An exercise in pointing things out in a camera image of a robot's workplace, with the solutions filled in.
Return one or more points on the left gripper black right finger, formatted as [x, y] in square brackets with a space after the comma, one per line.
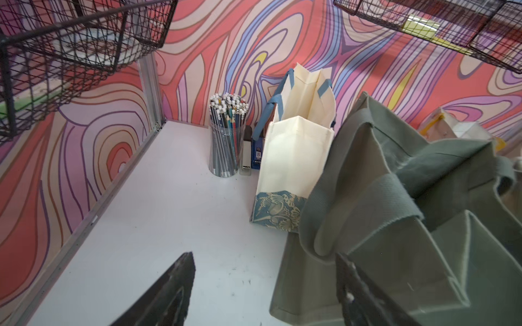
[362, 301]

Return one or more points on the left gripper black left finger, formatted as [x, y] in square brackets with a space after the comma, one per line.
[167, 301]

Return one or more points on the green canvas bag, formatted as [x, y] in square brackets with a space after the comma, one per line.
[424, 221]

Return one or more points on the blue box behind bag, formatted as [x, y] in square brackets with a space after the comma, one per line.
[258, 145]

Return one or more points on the grey stapler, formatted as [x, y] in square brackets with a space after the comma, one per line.
[246, 152]

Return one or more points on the clear cup of pencils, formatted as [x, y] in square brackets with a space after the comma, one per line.
[227, 114]

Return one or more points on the cream bag with blue handles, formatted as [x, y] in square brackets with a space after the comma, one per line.
[297, 125]

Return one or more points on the aluminium frame rail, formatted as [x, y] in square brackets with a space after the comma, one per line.
[58, 177]

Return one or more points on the cream bag with yellow handles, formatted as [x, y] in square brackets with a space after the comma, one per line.
[443, 125]

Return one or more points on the black wire basket, left wall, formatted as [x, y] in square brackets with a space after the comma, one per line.
[52, 51]

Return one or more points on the black wire basket, wall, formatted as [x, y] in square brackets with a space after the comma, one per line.
[52, 51]
[489, 31]

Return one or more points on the black wire basket, back wall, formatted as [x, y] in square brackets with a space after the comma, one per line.
[489, 31]

